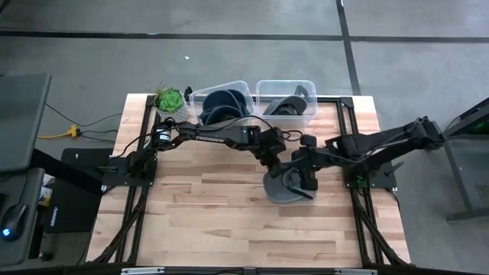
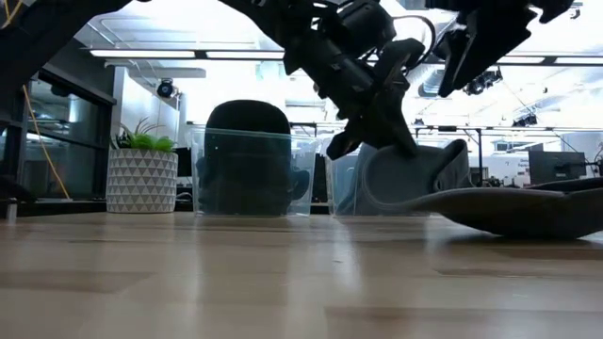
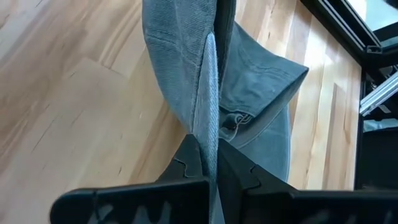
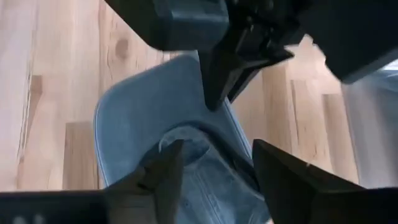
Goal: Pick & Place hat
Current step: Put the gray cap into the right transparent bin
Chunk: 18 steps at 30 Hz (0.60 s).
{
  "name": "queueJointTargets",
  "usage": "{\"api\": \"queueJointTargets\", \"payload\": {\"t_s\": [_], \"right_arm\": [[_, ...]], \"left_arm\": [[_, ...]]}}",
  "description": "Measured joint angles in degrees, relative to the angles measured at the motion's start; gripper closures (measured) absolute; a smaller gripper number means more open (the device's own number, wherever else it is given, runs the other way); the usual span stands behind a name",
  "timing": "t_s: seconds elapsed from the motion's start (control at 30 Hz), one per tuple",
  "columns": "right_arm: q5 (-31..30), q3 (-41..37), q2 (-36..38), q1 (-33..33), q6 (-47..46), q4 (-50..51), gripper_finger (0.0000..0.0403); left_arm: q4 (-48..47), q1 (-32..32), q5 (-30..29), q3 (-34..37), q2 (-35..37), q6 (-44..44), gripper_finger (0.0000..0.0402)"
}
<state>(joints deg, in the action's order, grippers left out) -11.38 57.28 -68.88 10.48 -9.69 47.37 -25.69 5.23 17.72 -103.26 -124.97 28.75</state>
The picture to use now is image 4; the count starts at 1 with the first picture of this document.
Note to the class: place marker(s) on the clear plastic bin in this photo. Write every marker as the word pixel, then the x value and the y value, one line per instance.
pixel 373 124

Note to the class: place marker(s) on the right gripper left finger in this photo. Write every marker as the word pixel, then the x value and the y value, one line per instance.
pixel 149 193

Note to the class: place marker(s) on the faded grey baseball cap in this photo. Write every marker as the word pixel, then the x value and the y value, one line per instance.
pixel 149 109

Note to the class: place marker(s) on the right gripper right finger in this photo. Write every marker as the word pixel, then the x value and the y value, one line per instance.
pixel 304 193

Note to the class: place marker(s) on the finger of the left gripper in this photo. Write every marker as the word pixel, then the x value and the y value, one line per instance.
pixel 217 71
pixel 264 59

